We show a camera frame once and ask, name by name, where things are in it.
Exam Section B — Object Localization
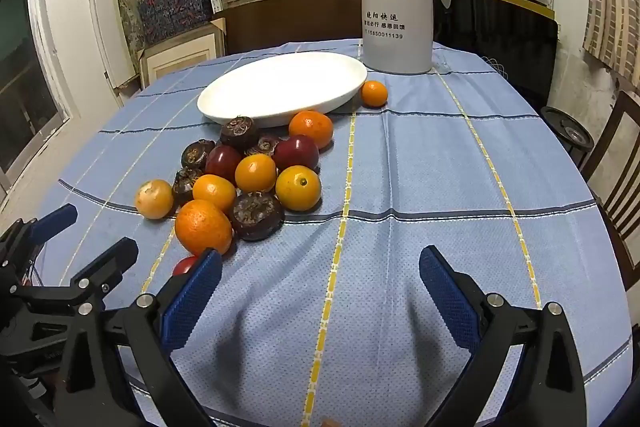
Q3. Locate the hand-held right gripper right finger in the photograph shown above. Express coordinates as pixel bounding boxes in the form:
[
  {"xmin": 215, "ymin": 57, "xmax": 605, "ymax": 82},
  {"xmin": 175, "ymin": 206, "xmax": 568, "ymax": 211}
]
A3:
[{"xmin": 419, "ymin": 245, "xmax": 588, "ymax": 427}]

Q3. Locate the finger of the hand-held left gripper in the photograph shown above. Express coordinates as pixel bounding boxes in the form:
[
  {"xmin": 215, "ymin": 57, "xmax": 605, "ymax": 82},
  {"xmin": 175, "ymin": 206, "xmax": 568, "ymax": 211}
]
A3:
[
  {"xmin": 10, "ymin": 237, "xmax": 139, "ymax": 313},
  {"xmin": 0, "ymin": 203, "xmax": 79, "ymax": 269}
]

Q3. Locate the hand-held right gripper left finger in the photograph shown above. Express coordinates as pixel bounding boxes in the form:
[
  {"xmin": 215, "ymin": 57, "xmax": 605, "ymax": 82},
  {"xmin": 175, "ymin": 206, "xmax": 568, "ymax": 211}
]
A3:
[{"xmin": 62, "ymin": 248, "xmax": 223, "ymax": 427}]

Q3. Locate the small red tomato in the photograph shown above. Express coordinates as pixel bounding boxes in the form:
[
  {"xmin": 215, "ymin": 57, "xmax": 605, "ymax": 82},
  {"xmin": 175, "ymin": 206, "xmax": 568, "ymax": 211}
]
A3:
[{"xmin": 172, "ymin": 255, "xmax": 200, "ymax": 277}]

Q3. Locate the large orange tangerine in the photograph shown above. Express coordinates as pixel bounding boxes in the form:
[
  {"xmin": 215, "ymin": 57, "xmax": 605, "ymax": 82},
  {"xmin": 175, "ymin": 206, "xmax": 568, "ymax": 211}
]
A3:
[{"xmin": 174, "ymin": 199, "xmax": 234, "ymax": 257}]

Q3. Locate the pale yellow round fruit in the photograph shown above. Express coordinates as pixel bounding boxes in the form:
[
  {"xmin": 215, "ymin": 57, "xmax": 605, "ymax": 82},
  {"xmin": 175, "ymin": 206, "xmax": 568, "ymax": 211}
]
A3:
[{"xmin": 134, "ymin": 179, "xmax": 175, "ymax": 220}]

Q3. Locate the large dark water chestnut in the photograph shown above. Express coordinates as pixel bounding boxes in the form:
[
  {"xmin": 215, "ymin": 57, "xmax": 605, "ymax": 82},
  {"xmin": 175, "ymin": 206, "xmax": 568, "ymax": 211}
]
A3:
[{"xmin": 230, "ymin": 191, "xmax": 286, "ymax": 242}]

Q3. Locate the small orange kumquat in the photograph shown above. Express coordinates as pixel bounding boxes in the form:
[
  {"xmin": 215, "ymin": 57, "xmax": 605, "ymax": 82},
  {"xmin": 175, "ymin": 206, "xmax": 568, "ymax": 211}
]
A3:
[
  {"xmin": 192, "ymin": 174, "xmax": 238, "ymax": 214},
  {"xmin": 360, "ymin": 80, "xmax": 389, "ymax": 108},
  {"xmin": 234, "ymin": 154, "xmax": 278, "ymax": 194}
]

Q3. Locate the dark red plum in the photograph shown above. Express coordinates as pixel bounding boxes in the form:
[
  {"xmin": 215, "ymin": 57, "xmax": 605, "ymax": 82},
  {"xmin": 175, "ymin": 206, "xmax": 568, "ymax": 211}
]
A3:
[
  {"xmin": 273, "ymin": 135, "xmax": 320, "ymax": 172},
  {"xmin": 205, "ymin": 145, "xmax": 243, "ymax": 185}
]

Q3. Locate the white oval plate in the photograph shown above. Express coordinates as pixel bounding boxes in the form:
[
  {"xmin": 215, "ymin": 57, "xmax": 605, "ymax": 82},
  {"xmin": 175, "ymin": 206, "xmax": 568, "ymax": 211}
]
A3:
[{"xmin": 196, "ymin": 52, "xmax": 369, "ymax": 129}]

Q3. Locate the blue checked tablecloth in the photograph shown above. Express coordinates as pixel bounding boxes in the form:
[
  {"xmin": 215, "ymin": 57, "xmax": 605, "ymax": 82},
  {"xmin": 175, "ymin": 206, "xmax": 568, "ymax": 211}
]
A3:
[{"xmin": 10, "ymin": 38, "xmax": 633, "ymax": 427}]

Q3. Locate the cream framed panel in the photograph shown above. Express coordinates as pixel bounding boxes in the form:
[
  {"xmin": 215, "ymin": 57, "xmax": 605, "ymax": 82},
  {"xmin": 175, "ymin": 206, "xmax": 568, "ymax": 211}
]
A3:
[{"xmin": 137, "ymin": 18, "xmax": 228, "ymax": 90}]

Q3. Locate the round black stand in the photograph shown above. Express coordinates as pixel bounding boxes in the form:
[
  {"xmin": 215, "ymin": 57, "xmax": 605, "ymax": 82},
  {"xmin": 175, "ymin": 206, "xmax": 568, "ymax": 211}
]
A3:
[{"xmin": 540, "ymin": 106, "xmax": 595, "ymax": 150}]

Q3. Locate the medium orange tangerine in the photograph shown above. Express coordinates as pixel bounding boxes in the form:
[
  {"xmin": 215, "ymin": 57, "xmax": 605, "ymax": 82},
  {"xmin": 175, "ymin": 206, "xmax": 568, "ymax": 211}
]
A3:
[{"xmin": 288, "ymin": 110, "xmax": 335, "ymax": 150}]

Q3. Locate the dark wooden chair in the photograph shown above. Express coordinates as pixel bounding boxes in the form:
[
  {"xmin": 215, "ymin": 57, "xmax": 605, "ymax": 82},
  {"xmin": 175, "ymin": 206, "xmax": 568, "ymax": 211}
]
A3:
[{"xmin": 582, "ymin": 89, "xmax": 640, "ymax": 275}]

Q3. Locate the marble pattern slab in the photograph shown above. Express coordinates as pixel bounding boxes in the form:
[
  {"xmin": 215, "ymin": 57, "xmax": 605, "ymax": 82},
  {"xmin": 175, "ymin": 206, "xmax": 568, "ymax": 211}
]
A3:
[{"xmin": 112, "ymin": 0, "xmax": 147, "ymax": 54}]

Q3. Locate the black flat panel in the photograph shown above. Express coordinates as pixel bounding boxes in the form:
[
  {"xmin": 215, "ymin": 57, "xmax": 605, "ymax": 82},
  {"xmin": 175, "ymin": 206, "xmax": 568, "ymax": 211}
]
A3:
[{"xmin": 434, "ymin": 0, "xmax": 560, "ymax": 108}]

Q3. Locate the dark brown board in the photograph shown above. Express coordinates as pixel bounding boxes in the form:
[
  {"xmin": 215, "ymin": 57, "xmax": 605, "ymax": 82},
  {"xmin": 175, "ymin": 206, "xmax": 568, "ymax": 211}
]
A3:
[{"xmin": 212, "ymin": 0, "xmax": 366, "ymax": 56}]

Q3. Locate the brick patterned sheet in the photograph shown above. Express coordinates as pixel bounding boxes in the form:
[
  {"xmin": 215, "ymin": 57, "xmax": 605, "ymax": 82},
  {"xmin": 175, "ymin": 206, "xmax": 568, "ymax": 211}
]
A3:
[{"xmin": 582, "ymin": 0, "xmax": 640, "ymax": 80}]

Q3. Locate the window with white frame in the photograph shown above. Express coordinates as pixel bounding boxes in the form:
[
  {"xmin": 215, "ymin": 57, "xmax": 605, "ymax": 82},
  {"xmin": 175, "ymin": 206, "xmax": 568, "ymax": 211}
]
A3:
[{"xmin": 0, "ymin": 0, "xmax": 81, "ymax": 198}]

